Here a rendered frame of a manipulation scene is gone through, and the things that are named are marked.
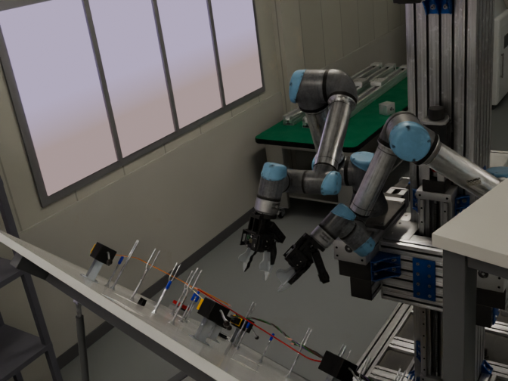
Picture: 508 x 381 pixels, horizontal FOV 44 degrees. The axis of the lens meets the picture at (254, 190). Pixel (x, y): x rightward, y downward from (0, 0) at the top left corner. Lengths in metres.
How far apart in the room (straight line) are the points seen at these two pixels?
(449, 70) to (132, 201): 2.37
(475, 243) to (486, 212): 0.10
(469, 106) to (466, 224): 1.50
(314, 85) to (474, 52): 0.57
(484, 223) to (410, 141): 1.07
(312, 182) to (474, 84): 0.74
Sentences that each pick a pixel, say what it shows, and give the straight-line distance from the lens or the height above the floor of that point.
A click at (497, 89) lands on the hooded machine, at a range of 7.48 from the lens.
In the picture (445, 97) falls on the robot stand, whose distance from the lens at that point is 2.40.
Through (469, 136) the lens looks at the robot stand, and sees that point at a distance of 2.42.
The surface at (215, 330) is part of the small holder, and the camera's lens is 1.67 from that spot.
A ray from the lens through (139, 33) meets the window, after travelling 4.05.
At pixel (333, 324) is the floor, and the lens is 3.86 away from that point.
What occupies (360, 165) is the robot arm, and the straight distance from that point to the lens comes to 2.40.
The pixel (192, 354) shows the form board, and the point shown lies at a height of 1.62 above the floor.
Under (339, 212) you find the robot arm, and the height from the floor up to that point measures 1.35.
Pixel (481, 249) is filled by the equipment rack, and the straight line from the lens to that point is 0.86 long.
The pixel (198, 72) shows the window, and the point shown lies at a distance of 4.49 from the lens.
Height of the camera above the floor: 2.27
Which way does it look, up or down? 23 degrees down
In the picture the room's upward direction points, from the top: 8 degrees counter-clockwise
